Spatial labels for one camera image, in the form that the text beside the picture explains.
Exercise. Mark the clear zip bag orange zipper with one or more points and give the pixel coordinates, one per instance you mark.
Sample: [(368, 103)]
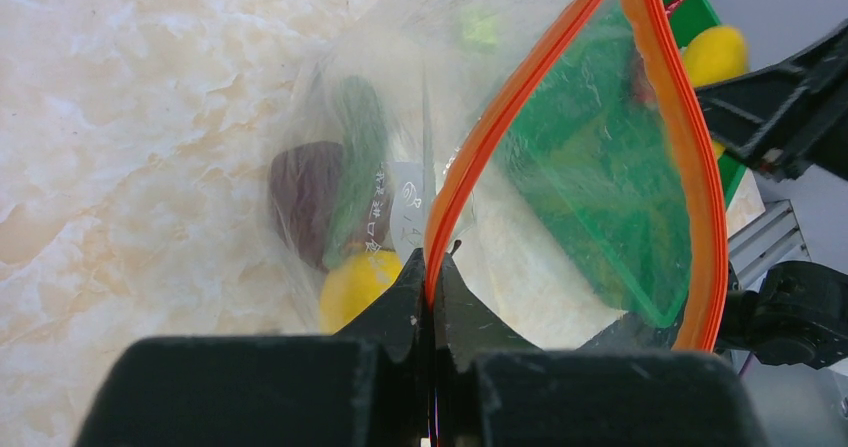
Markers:
[(448, 74)]

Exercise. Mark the dark red apple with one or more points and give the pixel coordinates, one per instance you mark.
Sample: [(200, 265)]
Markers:
[(303, 184)]

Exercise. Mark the green plastic tray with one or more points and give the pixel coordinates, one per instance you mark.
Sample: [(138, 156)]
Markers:
[(610, 151)]

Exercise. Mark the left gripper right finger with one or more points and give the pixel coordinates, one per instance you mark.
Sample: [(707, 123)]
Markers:
[(493, 388)]

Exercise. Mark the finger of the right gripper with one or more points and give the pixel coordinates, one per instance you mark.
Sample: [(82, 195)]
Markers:
[(780, 120)]

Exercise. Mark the red chili pepper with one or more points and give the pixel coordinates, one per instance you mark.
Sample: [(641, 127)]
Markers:
[(671, 7)]

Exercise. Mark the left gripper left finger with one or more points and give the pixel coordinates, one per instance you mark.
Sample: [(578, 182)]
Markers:
[(362, 386)]

